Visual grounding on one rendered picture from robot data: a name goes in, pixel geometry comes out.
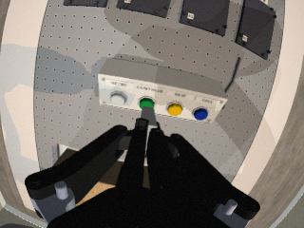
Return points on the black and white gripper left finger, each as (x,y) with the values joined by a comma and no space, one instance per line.
(58,189)

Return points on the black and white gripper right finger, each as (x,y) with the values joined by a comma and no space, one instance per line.
(208,186)

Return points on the white button panel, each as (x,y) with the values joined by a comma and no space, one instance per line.
(130,85)

